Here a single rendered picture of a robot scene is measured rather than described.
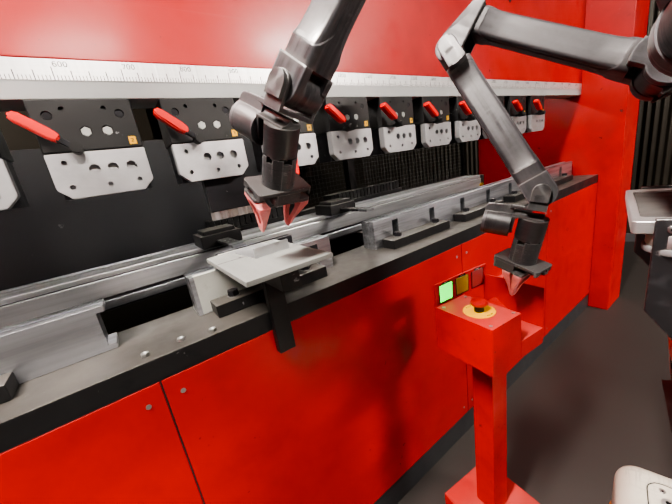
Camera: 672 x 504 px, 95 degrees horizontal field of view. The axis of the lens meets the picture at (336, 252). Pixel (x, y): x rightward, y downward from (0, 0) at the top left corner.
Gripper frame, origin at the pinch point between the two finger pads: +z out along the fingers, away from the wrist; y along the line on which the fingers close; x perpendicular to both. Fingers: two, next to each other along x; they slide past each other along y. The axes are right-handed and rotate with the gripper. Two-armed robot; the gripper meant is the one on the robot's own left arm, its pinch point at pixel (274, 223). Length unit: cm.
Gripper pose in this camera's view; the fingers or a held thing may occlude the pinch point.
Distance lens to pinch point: 61.8
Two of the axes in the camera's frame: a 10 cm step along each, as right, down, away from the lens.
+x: 5.7, 6.1, -5.4
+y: -8.0, 2.7, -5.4
